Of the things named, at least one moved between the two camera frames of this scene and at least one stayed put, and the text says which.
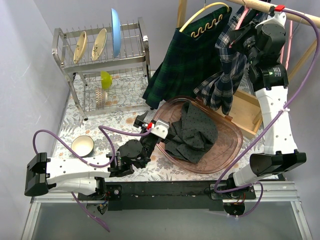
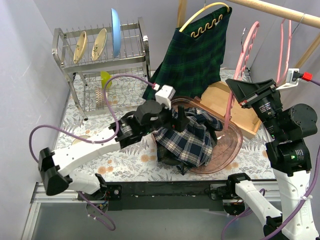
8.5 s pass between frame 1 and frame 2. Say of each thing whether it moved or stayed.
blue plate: stayed
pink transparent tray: stayed
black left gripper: moved
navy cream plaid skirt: moved
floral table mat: stayed
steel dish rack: stayed
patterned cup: stayed
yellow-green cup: stayed
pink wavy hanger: moved
